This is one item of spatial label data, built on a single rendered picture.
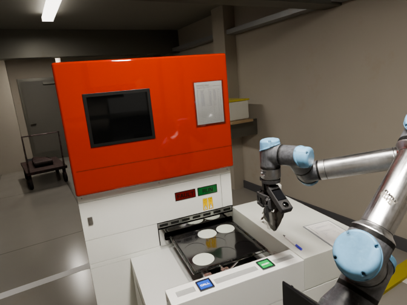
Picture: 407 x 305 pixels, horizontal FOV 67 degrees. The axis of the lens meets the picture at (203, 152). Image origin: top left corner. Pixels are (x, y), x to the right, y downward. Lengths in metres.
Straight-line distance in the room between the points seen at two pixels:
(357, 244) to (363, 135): 2.56
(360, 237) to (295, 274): 0.52
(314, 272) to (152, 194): 0.84
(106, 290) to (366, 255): 1.32
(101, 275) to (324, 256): 1.09
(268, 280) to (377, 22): 2.57
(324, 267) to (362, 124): 2.15
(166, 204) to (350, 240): 1.03
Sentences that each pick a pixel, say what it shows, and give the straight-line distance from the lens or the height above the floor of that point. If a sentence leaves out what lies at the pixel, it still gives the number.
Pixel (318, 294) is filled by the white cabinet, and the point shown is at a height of 0.77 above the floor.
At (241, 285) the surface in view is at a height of 0.95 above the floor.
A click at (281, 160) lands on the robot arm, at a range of 1.13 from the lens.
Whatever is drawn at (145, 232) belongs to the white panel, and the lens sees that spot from 1.71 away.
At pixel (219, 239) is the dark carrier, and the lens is 1.63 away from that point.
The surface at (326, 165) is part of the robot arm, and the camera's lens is 1.19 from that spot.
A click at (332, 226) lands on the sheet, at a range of 1.62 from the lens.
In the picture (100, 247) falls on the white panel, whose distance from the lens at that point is 1.70.
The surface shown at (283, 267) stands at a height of 0.96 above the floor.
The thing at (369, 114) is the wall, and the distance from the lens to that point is 3.34.
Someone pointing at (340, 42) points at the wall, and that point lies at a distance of 3.50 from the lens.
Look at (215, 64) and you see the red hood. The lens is 1.62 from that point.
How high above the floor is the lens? 1.68
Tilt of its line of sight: 13 degrees down
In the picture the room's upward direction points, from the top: 5 degrees counter-clockwise
